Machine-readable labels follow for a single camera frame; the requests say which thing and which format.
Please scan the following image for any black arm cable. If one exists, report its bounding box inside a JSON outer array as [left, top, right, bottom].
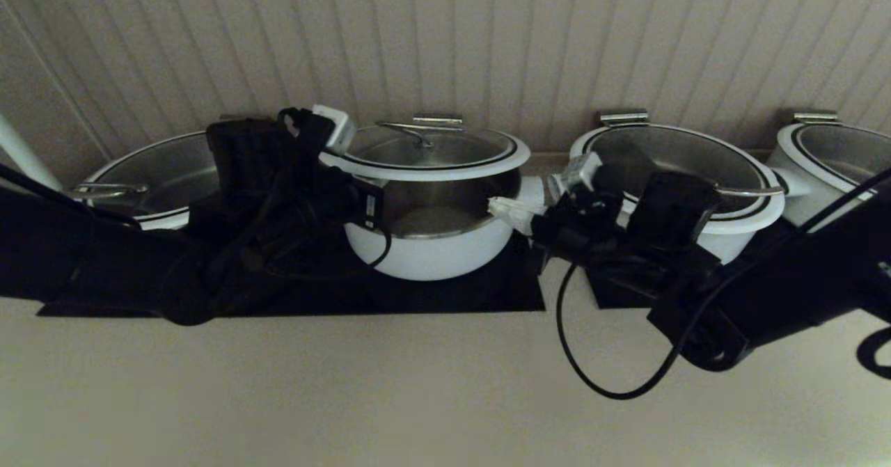
[[277, 107, 393, 270], [555, 168, 891, 400]]

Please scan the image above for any far right white pot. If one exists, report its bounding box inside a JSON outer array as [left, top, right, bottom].
[[775, 125, 891, 205]]

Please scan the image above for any black glass cooktop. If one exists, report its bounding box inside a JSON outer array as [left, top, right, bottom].
[[586, 220, 836, 310], [38, 234, 546, 318]]

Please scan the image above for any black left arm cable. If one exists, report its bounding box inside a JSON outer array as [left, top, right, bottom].
[[277, 107, 393, 270]]

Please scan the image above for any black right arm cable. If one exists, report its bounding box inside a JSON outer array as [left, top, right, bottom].
[[555, 168, 891, 400]]

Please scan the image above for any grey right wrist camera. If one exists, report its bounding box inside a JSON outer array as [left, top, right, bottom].
[[560, 152, 604, 197]]

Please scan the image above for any far left white pot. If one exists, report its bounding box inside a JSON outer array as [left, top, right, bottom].
[[66, 131, 218, 221]]

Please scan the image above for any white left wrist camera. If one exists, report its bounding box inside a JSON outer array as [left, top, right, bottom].
[[311, 104, 358, 154]]

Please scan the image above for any glass lid white rim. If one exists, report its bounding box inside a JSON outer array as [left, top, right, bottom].
[[320, 120, 532, 182]]

